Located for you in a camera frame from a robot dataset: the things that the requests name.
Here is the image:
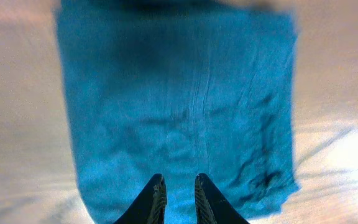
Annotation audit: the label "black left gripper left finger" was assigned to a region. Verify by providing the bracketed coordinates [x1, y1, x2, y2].
[114, 174, 167, 224]

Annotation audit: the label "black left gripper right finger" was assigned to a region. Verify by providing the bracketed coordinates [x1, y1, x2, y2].
[195, 173, 249, 224]

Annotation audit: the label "navy blue shorts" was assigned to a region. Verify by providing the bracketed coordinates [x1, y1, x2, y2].
[56, 0, 298, 223]

